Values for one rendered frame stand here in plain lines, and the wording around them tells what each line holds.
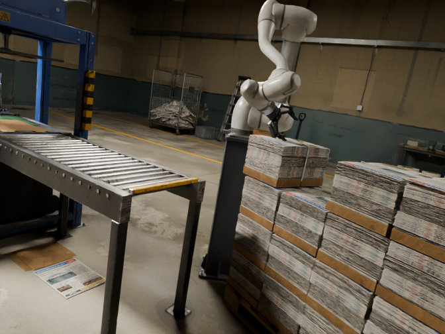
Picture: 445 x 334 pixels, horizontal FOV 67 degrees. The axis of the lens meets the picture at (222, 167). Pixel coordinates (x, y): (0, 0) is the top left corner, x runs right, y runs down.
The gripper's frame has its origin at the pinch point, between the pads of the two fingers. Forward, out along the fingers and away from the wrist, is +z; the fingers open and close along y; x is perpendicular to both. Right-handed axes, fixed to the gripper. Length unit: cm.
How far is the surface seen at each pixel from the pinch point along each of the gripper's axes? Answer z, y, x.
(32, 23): -120, 19, -128
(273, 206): 2.5, 42.8, 16.3
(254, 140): -11.0, 15.8, -8.2
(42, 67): -94, 35, -198
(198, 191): -25, 56, -9
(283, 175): -0.4, 26.5, 14.3
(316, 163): 16.9, 9.4, 14.8
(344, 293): 12, 61, 65
